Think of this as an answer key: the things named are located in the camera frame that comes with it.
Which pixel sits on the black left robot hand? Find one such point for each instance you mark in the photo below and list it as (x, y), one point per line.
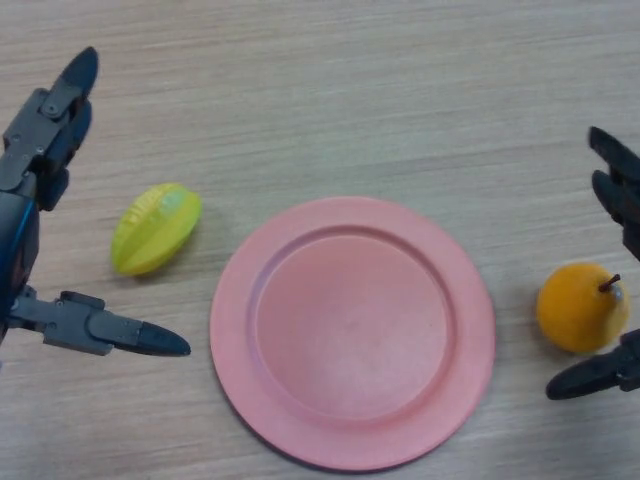
(25, 155)

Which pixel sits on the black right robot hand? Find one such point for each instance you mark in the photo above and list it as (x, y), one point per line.
(622, 195)

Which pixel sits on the yellow orange pear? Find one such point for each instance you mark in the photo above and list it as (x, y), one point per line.
(577, 310)

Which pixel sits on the pink round plate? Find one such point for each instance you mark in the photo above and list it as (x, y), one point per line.
(352, 335)

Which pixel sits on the yellow green starfruit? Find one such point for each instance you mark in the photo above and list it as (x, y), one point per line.
(155, 230)

